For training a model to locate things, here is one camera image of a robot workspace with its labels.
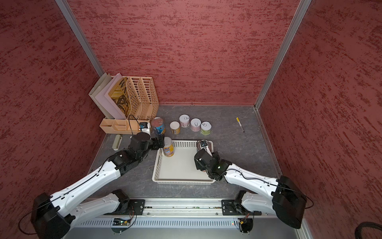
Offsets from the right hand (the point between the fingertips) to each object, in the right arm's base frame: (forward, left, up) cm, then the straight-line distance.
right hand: (205, 159), depth 84 cm
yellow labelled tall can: (+6, +21, +3) cm, 22 cm away
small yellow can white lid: (+24, +19, -1) cm, 31 cm away
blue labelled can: (+23, +30, +3) cm, 38 cm away
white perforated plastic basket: (-2, +15, -8) cm, 17 cm away
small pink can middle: (+27, +5, -2) cm, 28 cm away
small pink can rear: (+31, +13, -2) cm, 34 cm away
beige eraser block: (+14, +57, -3) cm, 59 cm away
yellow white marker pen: (+32, -28, -8) cm, 43 cm away
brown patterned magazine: (+41, +56, +16) cm, 71 cm away
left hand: (+7, +27, +12) cm, 30 cm away
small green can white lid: (+25, -2, -2) cm, 25 cm away
